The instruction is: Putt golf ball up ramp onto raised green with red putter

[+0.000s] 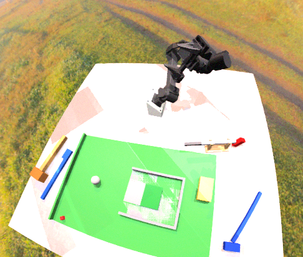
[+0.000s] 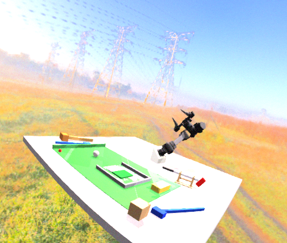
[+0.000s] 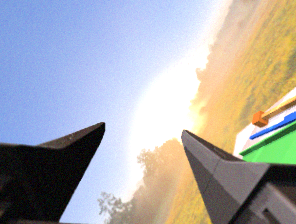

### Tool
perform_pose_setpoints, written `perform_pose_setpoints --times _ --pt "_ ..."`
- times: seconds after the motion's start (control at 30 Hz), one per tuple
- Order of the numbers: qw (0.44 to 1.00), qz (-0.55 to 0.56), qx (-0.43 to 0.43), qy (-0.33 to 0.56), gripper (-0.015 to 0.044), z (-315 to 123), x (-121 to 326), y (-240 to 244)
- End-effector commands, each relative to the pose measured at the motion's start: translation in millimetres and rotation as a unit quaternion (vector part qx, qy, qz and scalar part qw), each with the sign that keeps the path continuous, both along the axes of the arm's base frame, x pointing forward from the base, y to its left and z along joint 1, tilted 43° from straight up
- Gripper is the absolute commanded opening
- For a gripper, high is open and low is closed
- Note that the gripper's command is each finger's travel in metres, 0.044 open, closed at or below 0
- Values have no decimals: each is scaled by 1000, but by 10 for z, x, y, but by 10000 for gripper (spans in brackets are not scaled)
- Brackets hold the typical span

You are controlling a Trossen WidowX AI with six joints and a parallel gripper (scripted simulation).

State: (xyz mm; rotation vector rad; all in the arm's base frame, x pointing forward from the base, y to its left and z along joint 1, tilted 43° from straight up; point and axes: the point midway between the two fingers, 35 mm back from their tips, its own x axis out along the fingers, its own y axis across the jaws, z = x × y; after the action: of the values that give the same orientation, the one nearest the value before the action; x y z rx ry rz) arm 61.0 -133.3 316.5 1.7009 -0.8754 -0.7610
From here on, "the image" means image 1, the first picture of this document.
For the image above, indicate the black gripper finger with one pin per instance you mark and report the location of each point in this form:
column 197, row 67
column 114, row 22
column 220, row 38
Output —
column 192, row 47
column 174, row 70

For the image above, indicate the white golf ball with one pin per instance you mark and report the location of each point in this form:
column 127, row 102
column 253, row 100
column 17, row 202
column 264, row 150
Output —
column 95, row 180

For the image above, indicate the green flat mat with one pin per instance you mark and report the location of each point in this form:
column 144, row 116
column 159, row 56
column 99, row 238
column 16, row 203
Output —
column 93, row 209

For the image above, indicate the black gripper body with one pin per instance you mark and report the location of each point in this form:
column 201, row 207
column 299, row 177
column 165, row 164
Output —
column 193, row 62

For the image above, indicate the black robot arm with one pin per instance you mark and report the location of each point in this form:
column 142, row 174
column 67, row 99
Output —
column 214, row 61

